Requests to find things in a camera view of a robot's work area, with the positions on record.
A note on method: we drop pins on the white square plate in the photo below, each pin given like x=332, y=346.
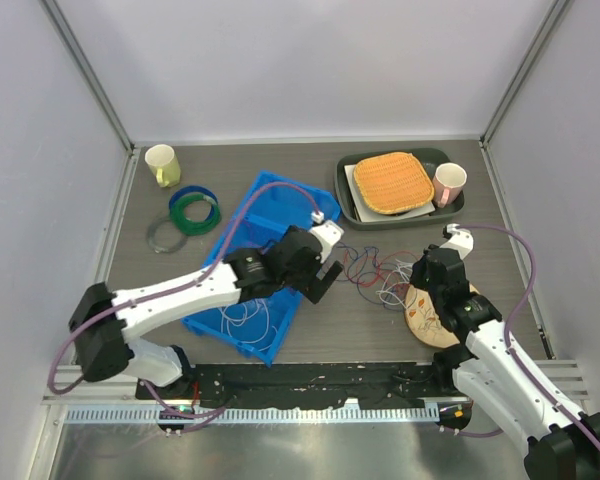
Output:
x=425, y=212

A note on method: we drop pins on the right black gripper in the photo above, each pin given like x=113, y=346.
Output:
x=418, y=268

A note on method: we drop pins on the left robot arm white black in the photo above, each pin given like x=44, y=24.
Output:
x=109, y=326

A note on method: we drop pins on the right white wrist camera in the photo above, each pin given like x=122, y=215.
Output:
x=458, y=239

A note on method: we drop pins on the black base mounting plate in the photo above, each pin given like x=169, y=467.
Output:
x=314, y=386

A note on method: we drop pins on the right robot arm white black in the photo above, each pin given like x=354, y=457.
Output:
x=555, y=437

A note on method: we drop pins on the blue three-compartment plastic bin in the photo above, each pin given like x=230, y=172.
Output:
x=259, y=327

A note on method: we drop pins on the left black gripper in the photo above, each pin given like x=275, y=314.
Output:
x=319, y=285

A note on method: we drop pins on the pink mug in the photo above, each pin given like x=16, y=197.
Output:
x=449, y=180

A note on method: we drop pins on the grey slotted cable duct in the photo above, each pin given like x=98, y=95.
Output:
x=349, y=413

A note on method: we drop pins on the round wooden decorated coaster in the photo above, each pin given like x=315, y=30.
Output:
x=423, y=321

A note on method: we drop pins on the orange woven square plate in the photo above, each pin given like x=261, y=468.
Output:
x=393, y=183

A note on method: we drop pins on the yellow mug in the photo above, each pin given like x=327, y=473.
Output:
x=164, y=165

